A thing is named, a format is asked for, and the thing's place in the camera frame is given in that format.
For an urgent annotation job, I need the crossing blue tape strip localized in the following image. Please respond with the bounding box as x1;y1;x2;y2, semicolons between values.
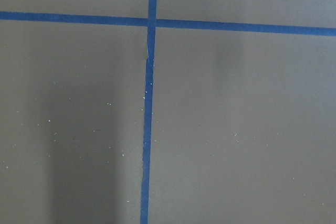
1;11;335;37

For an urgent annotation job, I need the long blue tape strip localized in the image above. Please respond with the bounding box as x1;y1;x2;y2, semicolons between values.
140;0;157;224

